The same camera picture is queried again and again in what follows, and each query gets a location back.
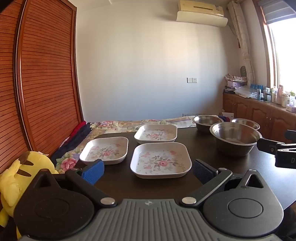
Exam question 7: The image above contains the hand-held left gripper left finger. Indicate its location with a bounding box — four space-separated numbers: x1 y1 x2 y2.
30 159 117 208

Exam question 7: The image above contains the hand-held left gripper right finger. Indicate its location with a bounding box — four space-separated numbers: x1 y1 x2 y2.
180 159 269 207

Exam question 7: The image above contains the floral white square plate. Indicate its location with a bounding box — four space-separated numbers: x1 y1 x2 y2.
134 124 178 144
80 136 129 165
130 142 192 179

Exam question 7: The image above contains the large steel bowl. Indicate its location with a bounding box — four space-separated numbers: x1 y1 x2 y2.
210 122 263 157

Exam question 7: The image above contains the wooden cabinet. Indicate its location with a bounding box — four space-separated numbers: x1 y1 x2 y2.
222 92 296 144

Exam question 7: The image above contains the row of toiletry bottles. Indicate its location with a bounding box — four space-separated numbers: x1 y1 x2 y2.
248 83 296 113

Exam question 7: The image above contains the floral bedspread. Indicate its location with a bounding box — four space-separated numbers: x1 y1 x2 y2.
55 116 197 175

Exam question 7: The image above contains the clear plastic bag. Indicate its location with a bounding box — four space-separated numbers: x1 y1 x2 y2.
234 85 258 99

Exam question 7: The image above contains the lavender box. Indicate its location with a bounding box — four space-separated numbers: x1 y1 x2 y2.
228 80 248 88

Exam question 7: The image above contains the yellow plush toy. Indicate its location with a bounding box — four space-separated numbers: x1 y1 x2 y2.
0 151 60 240

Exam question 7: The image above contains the wooden louvered wardrobe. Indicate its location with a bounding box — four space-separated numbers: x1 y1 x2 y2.
0 0 85 174

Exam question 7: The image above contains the patterned beige curtain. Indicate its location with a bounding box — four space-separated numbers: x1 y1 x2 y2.
227 0 255 87

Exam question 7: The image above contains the grey window blind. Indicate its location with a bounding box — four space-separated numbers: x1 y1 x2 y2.
257 0 296 25

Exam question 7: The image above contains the white air conditioner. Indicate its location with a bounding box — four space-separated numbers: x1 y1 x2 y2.
176 0 228 27

